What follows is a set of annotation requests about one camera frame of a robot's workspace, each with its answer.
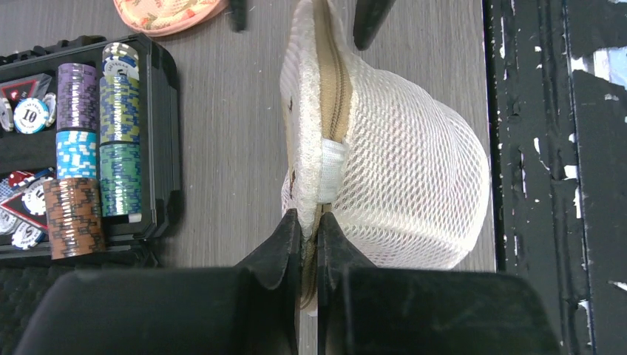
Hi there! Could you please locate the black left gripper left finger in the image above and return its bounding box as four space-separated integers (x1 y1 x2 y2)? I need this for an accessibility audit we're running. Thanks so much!
16 209 301 354

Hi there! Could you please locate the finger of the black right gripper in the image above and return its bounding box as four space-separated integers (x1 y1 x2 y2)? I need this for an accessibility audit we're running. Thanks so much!
353 0 396 51

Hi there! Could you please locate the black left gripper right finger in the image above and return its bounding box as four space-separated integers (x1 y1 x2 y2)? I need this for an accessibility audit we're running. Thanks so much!
317 213 560 354

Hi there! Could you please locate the floral mesh laundry bag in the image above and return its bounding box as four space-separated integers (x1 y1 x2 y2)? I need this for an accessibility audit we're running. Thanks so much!
113 0 228 37

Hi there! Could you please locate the black poker chip case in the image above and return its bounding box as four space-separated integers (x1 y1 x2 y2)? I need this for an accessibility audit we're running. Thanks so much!
1 35 182 266

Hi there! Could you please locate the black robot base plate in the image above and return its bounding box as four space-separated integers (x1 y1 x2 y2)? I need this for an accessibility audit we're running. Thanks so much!
483 1 626 354

